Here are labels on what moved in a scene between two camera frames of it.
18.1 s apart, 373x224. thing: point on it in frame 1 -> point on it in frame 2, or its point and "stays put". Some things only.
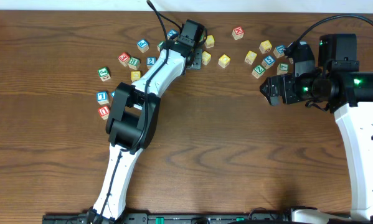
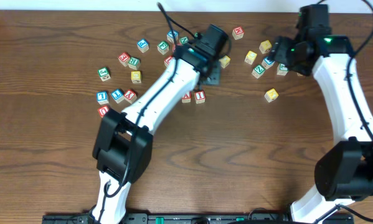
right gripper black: x=286 y=89 -> x=278 y=47
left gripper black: x=197 y=59 -> x=213 y=76
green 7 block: x=282 y=68 stays put
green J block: x=104 y=74 stays put
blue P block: x=143 y=45 stays put
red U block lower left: x=104 y=112 stays put
